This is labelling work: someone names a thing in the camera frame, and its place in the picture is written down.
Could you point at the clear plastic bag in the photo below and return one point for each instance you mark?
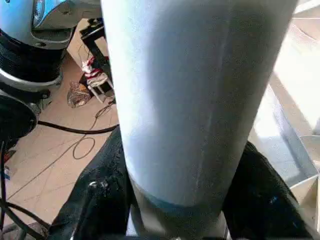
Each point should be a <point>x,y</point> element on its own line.
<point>78,96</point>

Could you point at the white metal rack legs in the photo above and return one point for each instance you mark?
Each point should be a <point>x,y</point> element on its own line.
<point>98,91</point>

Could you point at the white plastic table top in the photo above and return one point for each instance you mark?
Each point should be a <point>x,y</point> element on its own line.
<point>287,100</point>

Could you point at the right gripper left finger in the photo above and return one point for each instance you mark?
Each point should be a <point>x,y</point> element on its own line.
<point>95,200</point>

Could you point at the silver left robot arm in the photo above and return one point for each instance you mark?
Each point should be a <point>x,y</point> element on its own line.
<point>27,62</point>

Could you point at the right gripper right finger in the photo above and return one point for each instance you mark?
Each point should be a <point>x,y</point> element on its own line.
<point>265,205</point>

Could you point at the red white bag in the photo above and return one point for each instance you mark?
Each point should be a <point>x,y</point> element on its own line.
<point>93,72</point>

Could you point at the white plastic table leg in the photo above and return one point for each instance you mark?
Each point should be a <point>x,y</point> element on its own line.
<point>190,100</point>

